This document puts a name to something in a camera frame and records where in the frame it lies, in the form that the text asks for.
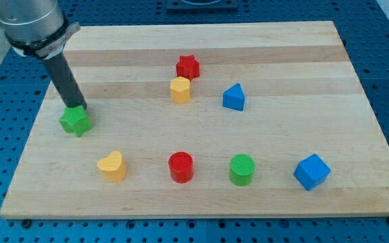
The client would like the yellow pentagon block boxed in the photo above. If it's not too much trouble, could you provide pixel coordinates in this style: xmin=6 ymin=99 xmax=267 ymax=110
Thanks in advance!
xmin=170 ymin=76 xmax=190 ymax=103

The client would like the light wooden board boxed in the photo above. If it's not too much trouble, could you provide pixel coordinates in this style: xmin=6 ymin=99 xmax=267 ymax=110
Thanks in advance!
xmin=0 ymin=21 xmax=389 ymax=219

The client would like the yellow heart block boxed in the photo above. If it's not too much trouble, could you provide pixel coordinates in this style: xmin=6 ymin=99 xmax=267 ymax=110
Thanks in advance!
xmin=97 ymin=151 xmax=127 ymax=182

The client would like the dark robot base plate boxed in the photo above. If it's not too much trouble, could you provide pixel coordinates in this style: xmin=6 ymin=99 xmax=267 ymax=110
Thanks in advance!
xmin=165 ymin=0 xmax=240 ymax=12

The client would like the green cylinder block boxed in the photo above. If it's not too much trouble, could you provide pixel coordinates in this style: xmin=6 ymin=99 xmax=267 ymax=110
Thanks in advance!
xmin=229 ymin=154 xmax=255 ymax=186

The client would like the red star block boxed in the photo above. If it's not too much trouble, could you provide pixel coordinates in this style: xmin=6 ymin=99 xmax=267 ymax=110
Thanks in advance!
xmin=176 ymin=55 xmax=200 ymax=81

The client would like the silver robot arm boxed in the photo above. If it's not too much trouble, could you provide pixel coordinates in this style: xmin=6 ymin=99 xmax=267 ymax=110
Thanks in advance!
xmin=0 ymin=0 xmax=87 ymax=109

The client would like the blue triangular prism block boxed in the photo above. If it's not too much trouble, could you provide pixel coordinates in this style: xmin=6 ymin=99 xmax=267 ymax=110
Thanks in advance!
xmin=222 ymin=83 xmax=245 ymax=111

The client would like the green star block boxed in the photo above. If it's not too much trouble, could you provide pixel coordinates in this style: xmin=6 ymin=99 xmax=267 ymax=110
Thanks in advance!
xmin=59 ymin=105 xmax=93 ymax=137

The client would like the red cylinder block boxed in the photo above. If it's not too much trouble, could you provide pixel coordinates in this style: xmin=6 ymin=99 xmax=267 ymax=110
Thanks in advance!
xmin=168 ymin=151 xmax=194 ymax=184

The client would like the blue cube block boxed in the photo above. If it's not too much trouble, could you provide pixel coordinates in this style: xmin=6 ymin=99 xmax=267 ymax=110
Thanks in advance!
xmin=293 ymin=154 xmax=331 ymax=191

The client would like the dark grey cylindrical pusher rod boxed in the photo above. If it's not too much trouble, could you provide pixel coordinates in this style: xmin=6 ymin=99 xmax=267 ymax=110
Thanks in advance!
xmin=42 ymin=53 xmax=87 ymax=109

